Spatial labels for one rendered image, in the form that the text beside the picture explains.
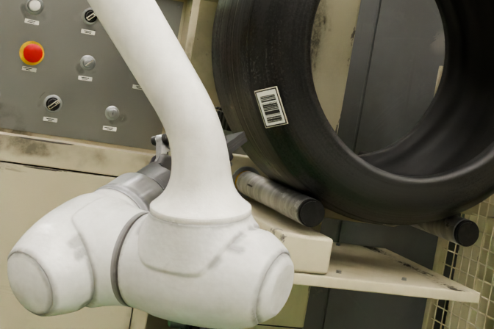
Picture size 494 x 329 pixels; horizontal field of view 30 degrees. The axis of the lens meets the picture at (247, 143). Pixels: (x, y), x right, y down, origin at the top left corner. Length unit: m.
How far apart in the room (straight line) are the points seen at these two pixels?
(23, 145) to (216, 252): 1.15
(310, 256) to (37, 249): 0.61
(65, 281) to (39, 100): 1.12
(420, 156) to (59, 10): 0.82
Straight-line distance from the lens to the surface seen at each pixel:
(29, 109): 2.03
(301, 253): 1.44
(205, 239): 0.88
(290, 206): 1.47
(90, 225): 0.96
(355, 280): 1.49
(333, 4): 1.83
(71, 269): 0.94
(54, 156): 2.00
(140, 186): 1.06
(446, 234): 1.59
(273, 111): 1.40
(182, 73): 0.90
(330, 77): 1.83
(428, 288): 1.55
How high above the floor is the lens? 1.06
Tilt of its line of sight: 3 degrees down
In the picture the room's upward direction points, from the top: 10 degrees clockwise
